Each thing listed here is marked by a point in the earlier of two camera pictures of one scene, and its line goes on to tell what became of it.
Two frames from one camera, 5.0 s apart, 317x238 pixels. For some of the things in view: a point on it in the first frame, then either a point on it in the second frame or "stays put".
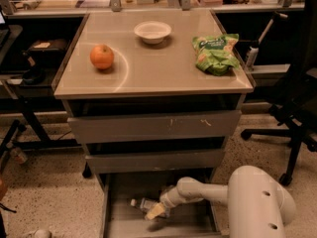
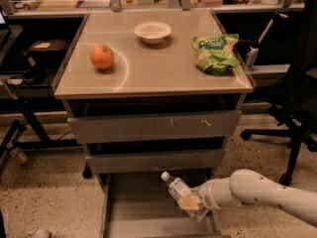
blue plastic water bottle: x=146 y=203 -> x=178 y=189
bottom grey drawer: x=192 y=218 stays put
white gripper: x=167 y=198 -> x=204 y=194
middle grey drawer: x=193 y=159 stays put
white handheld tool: x=254 y=49 stays put
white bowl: x=153 y=32 stays put
